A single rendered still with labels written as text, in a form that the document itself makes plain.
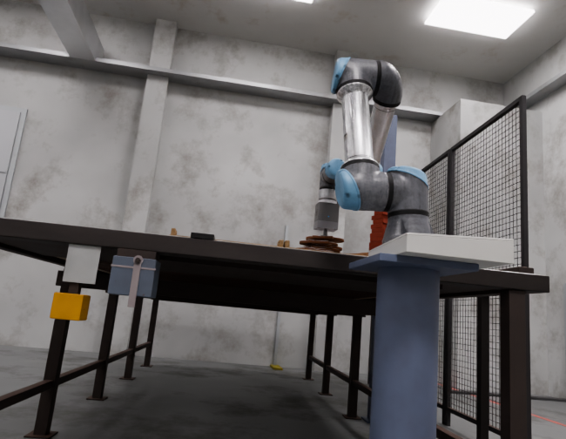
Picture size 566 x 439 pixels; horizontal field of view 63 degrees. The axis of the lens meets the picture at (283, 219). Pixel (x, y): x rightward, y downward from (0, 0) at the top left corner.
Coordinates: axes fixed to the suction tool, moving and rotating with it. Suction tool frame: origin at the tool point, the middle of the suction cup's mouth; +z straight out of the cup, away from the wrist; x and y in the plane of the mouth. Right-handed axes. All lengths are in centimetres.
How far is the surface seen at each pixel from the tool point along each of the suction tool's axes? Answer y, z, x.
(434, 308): -15, 25, 61
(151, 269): 62, 20, 25
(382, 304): -3, 25, 56
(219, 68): 56, -332, -488
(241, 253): 34.3, 11.8, 24.8
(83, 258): 84, 18, 20
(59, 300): 88, 32, 22
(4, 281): 297, 19, -496
